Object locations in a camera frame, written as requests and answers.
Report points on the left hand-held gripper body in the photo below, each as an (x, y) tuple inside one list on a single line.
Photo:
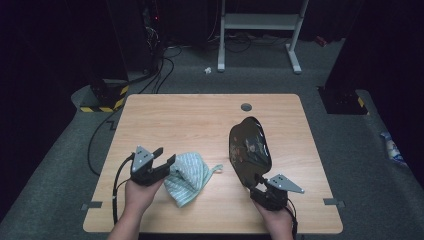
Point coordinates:
[(146, 173)]

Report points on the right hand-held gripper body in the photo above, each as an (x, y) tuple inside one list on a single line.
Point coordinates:
[(273, 198)]

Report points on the striped light green cloth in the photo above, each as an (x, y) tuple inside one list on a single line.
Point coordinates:
[(188, 180)]

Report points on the person's left hand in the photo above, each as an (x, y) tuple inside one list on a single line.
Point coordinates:
[(141, 198)]

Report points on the person's right hand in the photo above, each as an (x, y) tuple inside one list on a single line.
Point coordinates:
[(280, 223)]

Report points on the grey tape strip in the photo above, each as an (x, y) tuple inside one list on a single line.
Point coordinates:
[(91, 206), (333, 201)]

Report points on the black yellow striped stand base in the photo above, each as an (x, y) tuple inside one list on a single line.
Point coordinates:
[(100, 109)]

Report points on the grey table grommet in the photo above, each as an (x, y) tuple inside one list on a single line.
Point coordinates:
[(246, 107)]

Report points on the white paper scrap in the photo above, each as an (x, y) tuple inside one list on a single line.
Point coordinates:
[(208, 70)]

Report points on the black perforated stand base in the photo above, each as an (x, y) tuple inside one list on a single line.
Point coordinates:
[(343, 101)]

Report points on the blue white packet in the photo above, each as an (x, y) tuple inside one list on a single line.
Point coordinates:
[(391, 148)]

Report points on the dark curtain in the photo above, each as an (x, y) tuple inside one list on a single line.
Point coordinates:
[(393, 66), (40, 66)]

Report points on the small red object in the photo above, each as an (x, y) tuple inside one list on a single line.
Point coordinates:
[(321, 41)]

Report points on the white metal stand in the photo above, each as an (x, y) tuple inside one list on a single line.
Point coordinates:
[(260, 21)]

